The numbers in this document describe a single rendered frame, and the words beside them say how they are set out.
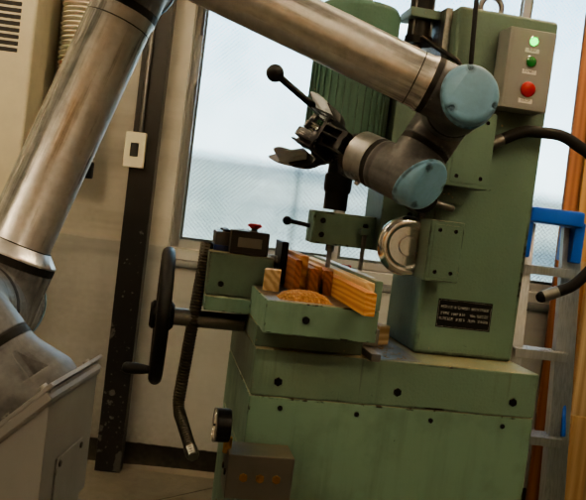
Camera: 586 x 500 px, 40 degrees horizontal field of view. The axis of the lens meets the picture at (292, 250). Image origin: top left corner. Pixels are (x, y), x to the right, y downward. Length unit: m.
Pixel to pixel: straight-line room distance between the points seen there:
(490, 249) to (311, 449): 0.56
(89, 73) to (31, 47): 1.56
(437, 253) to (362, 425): 0.36
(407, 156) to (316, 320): 0.34
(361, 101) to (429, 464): 0.74
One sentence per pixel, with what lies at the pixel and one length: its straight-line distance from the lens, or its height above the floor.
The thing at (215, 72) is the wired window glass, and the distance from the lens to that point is 3.17.
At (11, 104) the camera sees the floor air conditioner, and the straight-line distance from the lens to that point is 2.91.
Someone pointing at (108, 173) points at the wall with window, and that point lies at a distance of 3.11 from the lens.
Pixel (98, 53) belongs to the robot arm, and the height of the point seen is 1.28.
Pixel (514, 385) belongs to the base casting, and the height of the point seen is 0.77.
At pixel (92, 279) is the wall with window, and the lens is 3.14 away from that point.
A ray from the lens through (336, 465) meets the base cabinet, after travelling 1.60.
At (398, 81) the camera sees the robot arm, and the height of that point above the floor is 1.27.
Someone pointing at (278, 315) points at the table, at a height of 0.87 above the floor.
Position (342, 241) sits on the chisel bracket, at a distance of 1.71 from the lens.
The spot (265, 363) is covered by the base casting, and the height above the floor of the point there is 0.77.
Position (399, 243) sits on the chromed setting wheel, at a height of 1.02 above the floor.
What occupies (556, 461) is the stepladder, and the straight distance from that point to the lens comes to 2.52.
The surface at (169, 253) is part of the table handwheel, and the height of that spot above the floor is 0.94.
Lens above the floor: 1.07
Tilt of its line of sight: 3 degrees down
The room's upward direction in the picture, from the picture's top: 7 degrees clockwise
